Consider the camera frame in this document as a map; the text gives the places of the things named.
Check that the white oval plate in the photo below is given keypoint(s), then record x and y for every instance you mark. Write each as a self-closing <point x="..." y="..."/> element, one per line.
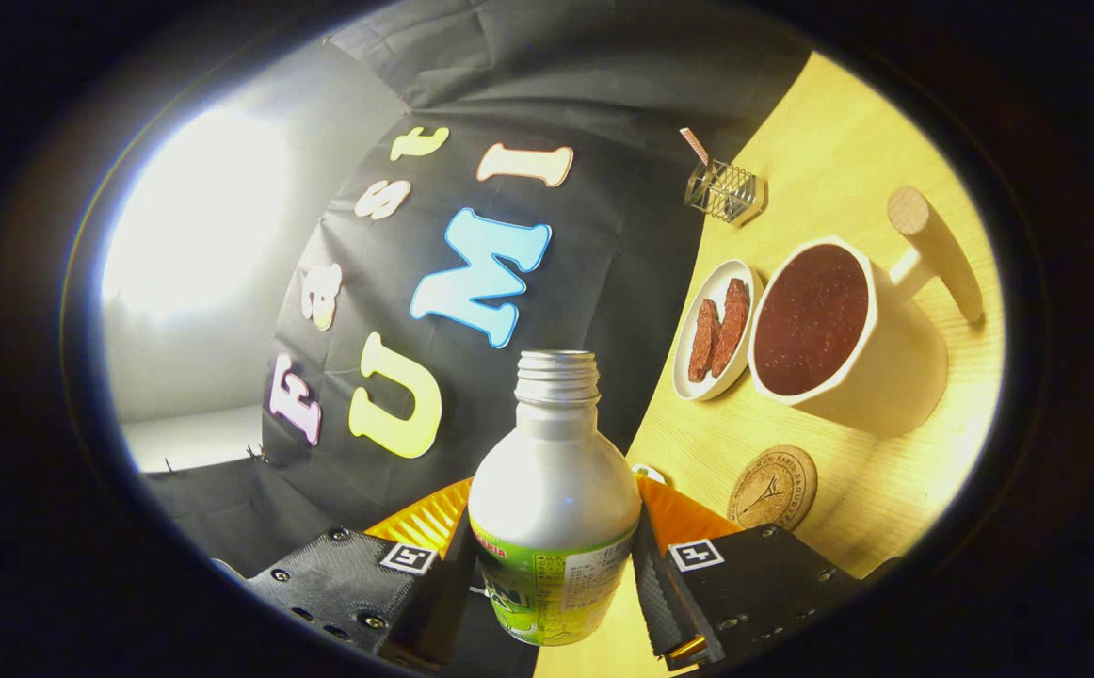
<point x="702" y="278"/>

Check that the white divided dish of beans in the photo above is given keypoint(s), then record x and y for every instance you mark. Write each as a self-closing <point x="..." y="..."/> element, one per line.
<point x="649" y="473"/>

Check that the silver juice bottle green label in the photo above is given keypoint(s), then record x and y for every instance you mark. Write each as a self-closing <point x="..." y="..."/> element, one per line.
<point x="552" y="490"/>

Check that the wooden table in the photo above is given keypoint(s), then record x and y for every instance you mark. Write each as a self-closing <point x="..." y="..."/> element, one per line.
<point x="886" y="490"/>

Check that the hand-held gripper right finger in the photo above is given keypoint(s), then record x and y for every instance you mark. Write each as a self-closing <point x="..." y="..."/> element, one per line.
<point x="655" y="593"/>

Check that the round cork coaster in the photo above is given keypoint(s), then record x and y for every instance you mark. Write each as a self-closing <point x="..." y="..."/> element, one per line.
<point x="772" y="488"/>

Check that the pink striped straw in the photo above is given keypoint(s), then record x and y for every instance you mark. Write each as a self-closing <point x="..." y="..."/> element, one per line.
<point x="695" y="146"/>

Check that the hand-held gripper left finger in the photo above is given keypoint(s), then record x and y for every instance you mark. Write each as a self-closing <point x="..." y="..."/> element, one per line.
<point x="439" y="612"/>

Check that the brown meat slice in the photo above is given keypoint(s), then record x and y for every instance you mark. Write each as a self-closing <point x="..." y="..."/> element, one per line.
<point x="732" y="325"/>
<point x="703" y="341"/>

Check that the black backdrop cloth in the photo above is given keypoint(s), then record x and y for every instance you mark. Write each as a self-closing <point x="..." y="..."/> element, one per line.
<point x="594" y="264"/>

